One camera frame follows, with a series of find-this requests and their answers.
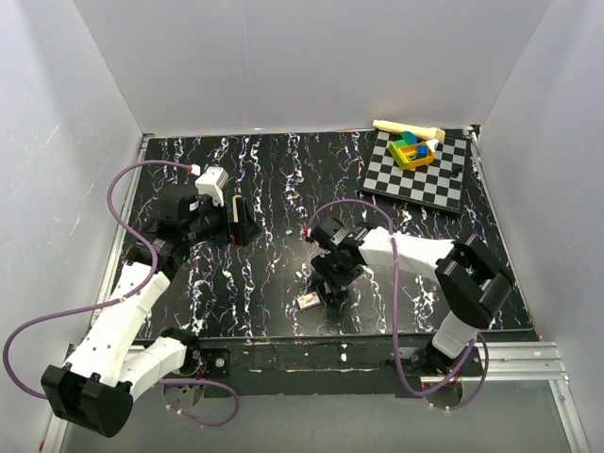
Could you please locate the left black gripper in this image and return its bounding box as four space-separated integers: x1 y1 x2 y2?
184 193 261 246

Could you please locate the white beige stapler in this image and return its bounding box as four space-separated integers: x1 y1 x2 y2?
232 195 241 224

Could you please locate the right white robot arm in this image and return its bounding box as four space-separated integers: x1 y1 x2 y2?
306 217 515 376

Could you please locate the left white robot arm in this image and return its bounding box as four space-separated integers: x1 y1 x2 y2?
41 185 260 438

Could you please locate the white staple box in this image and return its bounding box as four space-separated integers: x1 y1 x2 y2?
296 292 321 310

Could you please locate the yellow toy tray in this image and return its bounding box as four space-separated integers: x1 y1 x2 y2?
388 140 439 170

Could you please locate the checkered chess board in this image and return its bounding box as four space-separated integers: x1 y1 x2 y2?
361 129 471 214

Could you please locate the blue toy block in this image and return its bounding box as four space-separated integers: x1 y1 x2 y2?
415 144 430 160

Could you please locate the green toy block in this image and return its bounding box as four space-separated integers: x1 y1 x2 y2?
394 131 418 147

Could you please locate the beige wooden piece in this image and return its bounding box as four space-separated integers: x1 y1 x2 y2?
373 120 445 143

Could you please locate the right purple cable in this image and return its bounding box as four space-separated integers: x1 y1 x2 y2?
309 198 490 411

